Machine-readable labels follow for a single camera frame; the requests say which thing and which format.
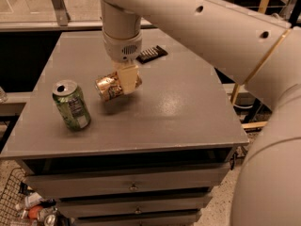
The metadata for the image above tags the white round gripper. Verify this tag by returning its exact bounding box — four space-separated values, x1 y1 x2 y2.
103 31 142 94

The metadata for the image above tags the crushed orange soda can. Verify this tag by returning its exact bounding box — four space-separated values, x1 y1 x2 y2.
95 72 142 102

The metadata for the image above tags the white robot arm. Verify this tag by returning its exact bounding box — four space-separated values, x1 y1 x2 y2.
103 0 301 226

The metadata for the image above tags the green soda can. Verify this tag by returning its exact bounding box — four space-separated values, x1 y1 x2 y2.
53 80 91 131

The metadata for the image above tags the silver can in basket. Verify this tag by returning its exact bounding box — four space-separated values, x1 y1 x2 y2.
44 214 57 226

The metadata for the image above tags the black snack bar packet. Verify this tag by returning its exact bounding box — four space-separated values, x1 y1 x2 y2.
136 45 168 64

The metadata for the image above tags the grey drawer cabinet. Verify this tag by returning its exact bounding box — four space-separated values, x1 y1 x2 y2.
0 27 249 226

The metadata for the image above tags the top grey drawer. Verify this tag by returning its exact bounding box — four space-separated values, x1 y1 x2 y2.
25 163 230 199

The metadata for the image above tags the grey drawer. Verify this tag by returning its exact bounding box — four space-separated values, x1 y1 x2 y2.
57 190 212 218
25 163 230 199
74 210 201 226

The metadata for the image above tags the middle grey drawer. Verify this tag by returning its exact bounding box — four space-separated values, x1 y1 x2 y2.
57 190 212 218

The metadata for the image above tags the bottom grey drawer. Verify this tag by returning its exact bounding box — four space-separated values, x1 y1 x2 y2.
74 210 201 226

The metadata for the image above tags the white plastic bottle in basket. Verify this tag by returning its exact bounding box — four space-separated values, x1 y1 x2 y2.
15 192 43 211

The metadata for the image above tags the yellow wooden pole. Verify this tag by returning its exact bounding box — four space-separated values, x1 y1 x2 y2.
230 0 276 105

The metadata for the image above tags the orange item in basket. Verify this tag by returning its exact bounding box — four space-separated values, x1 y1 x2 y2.
28 205 43 219

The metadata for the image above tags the metal railing frame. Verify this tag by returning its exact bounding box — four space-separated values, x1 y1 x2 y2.
0 0 158 33

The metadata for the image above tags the black wire basket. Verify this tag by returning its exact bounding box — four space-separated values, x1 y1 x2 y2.
0 168 28 226

